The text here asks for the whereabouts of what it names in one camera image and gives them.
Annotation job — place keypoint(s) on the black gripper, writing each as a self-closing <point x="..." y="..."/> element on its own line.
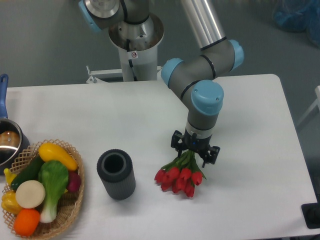
<point x="192" y="142"/>

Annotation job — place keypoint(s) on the red tulip bouquet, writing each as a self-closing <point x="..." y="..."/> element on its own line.
<point x="180" y="175"/>

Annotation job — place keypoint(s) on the dark grey ribbed vase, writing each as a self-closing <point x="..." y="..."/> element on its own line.
<point x="115" y="169"/>

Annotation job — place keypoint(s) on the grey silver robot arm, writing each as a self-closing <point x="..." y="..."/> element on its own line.
<point x="192" y="82"/>

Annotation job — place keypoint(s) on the purple red radish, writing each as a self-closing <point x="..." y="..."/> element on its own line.
<point x="74" y="182"/>

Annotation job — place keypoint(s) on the black device at edge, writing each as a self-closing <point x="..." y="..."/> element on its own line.
<point x="311" y="214"/>

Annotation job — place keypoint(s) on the woven wicker basket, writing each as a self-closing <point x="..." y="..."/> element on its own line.
<point x="69" y="204"/>

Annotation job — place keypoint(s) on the green bok choy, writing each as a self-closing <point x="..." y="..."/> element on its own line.
<point x="54" y="177"/>

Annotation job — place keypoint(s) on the yellow squash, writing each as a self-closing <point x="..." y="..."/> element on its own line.
<point x="52" y="152"/>

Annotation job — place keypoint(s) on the dark green cucumber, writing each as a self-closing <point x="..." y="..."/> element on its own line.
<point x="30" y="172"/>

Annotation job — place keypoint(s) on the blue plastic bag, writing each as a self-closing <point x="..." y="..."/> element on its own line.
<point x="299" y="16"/>

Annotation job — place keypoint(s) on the orange fruit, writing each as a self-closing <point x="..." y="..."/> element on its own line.
<point x="26" y="222"/>

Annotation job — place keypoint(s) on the small yellow banana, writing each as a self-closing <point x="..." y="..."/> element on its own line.
<point x="9" y="176"/>

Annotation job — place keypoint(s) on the yellow bell pepper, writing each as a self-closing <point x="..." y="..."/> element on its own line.
<point x="9" y="202"/>

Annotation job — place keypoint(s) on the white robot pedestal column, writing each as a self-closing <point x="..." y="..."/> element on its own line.
<point x="137" y="46"/>

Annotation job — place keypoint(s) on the white metal base frame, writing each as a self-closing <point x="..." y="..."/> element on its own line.
<point x="105" y="73"/>

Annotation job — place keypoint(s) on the white furniture frame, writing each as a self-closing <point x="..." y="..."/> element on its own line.
<point x="310" y="112"/>

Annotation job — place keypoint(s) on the blue handled saucepan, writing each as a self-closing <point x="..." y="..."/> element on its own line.
<point x="12" y="139"/>

